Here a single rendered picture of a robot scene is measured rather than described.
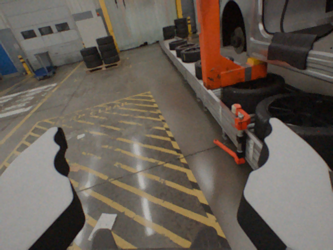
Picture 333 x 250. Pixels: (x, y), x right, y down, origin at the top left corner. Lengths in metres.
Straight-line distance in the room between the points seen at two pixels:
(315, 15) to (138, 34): 10.66
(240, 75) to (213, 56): 0.39
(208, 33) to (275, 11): 0.69
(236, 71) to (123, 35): 10.59
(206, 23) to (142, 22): 10.53
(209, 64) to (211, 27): 0.34
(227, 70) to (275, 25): 0.59
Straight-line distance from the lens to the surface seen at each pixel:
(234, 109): 1.70
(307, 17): 2.45
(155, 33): 12.46
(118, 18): 12.27
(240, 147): 1.64
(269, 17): 2.24
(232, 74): 2.10
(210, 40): 1.93
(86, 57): 7.75
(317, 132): 1.46
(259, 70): 2.24
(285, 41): 1.81
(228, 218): 1.50
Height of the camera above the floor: 1.29
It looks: 31 degrees down
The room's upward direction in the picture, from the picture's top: 13 degrees counter-clockwise
